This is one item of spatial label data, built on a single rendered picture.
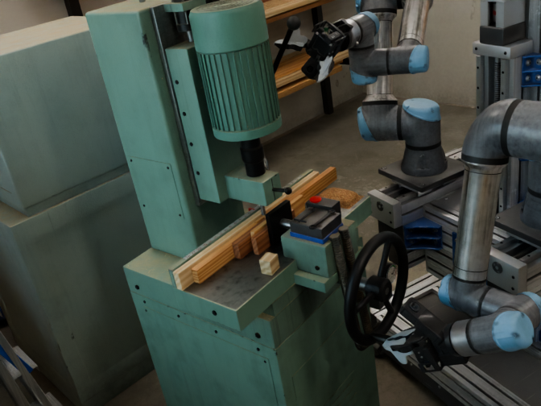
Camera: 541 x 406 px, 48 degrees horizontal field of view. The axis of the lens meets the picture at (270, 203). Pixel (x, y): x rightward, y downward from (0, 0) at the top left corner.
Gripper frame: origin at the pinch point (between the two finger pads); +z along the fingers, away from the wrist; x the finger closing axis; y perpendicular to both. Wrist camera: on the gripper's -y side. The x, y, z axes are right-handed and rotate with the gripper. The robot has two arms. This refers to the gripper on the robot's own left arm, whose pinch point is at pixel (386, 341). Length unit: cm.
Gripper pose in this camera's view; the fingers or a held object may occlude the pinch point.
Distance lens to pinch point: 150.4
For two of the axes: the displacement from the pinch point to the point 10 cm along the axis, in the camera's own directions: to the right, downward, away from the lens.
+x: 6.1, -4.4, 6.6
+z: -5.9, 2.9, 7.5
